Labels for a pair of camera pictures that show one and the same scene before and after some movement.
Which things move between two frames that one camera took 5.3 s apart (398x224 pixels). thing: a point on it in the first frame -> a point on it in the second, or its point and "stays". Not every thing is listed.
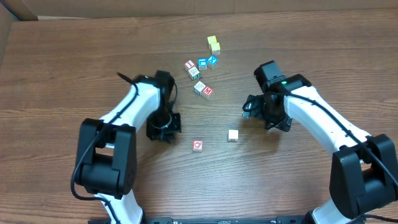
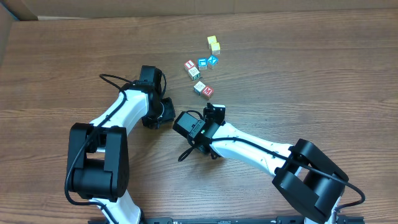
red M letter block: [208, 92] stays
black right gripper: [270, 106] -> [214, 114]
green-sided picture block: [194, 73] stays
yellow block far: [211, 39] stays
